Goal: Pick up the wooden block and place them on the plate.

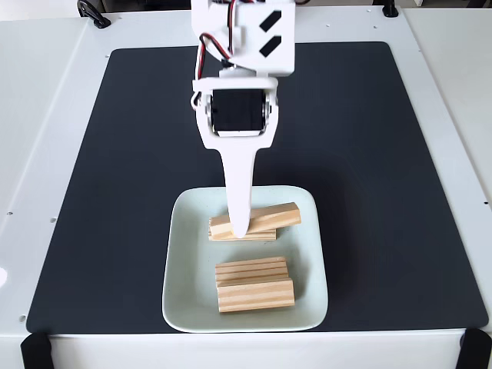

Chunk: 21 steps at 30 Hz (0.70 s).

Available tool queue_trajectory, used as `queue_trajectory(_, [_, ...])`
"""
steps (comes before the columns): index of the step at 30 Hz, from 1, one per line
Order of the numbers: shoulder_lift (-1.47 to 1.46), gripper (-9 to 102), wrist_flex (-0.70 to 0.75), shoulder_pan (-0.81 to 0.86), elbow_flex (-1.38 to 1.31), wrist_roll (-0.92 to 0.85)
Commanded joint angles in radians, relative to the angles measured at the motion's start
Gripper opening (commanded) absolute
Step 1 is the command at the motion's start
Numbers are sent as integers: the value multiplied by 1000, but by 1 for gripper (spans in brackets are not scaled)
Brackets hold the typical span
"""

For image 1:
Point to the plain wooden block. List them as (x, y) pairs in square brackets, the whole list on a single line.
[(255, 296), (265, 235), (276, 215)]

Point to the grooved wooden block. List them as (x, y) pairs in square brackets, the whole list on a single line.
[(250, 267)]

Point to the pale green square plate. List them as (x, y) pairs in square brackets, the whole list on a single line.
[(184, 250)]

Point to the black rubber mat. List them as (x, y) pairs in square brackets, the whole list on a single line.
[(96, 192)]

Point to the black corner bracket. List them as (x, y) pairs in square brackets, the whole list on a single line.
[(36, 351), (476, 350)]

